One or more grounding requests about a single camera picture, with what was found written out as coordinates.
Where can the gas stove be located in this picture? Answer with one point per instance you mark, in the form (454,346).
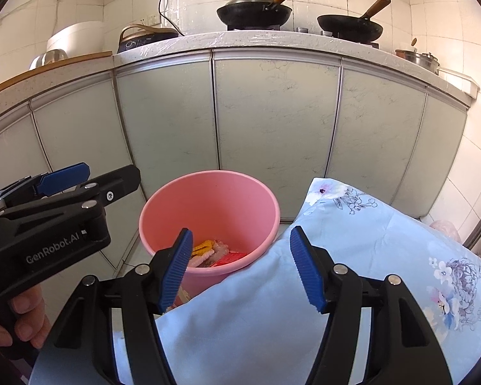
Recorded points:
(302,30)

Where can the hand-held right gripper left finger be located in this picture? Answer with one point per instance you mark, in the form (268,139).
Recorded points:
(178,268)

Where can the yellow foam fruit net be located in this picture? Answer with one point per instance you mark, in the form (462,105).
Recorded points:
(203,246)

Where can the red plastic packet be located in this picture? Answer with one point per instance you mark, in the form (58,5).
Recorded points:
(232,257)

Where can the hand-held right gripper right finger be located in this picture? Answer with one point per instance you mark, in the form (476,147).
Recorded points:
(306,268)

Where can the light blue floral cloth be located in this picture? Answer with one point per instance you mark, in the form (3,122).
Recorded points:
(264,329)

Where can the person's left hand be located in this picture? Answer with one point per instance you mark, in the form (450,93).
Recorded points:
(32,331)

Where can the steel bowl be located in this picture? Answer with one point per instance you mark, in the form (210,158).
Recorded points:
(52,57)

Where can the grey kitchen cabinet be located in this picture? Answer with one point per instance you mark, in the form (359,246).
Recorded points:
(272,120)

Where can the black wok with spatula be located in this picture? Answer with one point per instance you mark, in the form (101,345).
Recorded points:
(252,14)

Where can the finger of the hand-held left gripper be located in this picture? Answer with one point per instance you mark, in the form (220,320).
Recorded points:
(64,176)
(116,186)

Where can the white plastic tray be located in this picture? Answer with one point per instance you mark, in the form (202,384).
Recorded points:
(461,82)

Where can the small steel pot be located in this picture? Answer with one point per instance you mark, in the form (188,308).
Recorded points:
(425,63)

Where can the white rice cooker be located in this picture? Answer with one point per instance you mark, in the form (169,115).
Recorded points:
(80,36)

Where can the white and red plastic bag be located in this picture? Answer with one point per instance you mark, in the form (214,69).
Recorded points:
(445,229)

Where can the pink plastic bucket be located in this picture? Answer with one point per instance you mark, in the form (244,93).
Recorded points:
(208,208)

